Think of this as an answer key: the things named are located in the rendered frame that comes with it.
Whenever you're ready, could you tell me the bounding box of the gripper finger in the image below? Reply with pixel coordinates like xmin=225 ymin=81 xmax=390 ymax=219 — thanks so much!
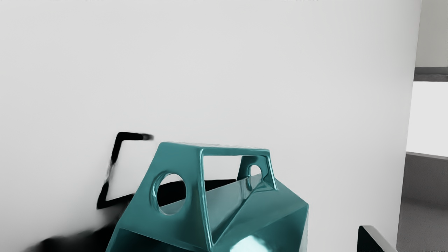
xmin=357 ymin=225 xmax=398 ymax=252

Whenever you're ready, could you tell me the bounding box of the teal faceted mug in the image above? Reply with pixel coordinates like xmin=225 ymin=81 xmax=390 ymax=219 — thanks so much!
xmin=106 ymin=141 xmax=309 ymax=252

